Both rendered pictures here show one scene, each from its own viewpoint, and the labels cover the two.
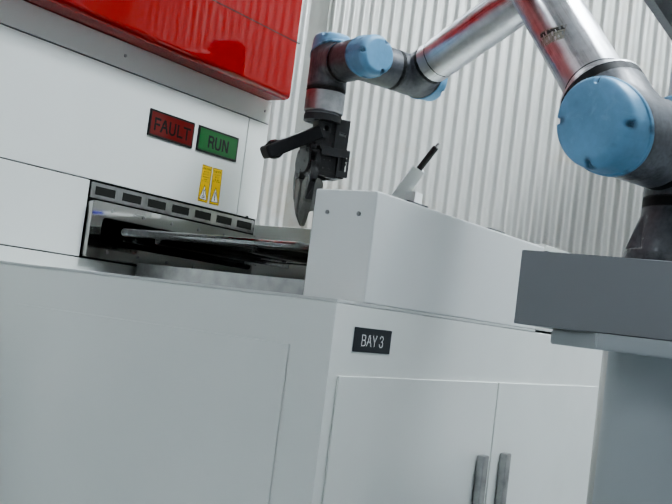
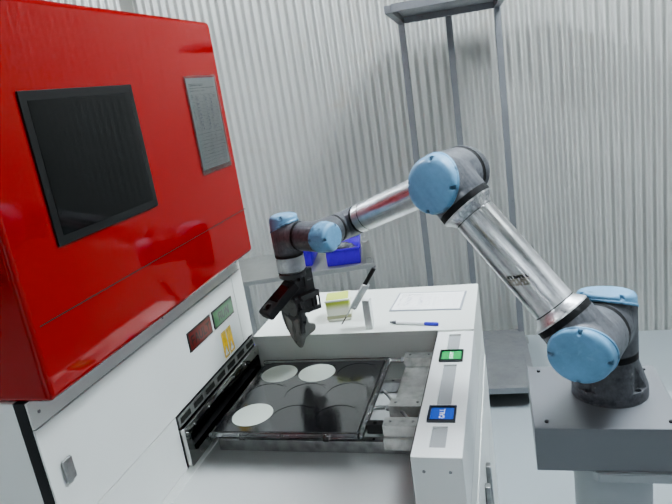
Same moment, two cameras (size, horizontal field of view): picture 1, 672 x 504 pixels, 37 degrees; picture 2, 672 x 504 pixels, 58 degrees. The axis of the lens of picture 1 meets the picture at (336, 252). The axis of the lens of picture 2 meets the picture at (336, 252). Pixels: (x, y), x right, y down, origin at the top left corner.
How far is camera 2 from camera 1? 0.99 m
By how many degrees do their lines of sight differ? 25
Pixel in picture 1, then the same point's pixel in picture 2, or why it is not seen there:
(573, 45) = (540, 290)
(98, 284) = not seen: outside the picture
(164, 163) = (204, 358)
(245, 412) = not seen: outside the picture
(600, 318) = (597, 463)
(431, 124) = (241, 96)
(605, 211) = (372, 134)
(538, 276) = (549, 443)
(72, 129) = (155, 400)
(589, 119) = (576, 357)
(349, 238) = (447, 487)
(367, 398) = not seen: outside the picture
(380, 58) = (335, 239)
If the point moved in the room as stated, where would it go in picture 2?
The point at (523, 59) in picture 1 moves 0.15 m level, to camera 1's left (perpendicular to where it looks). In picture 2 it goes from (292, 40) to (267, 44)
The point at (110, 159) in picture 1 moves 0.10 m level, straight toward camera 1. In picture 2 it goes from (180, 392) to (194, 408)
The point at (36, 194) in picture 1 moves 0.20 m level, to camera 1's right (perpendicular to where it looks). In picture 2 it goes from (154, 464) to (249, 434)
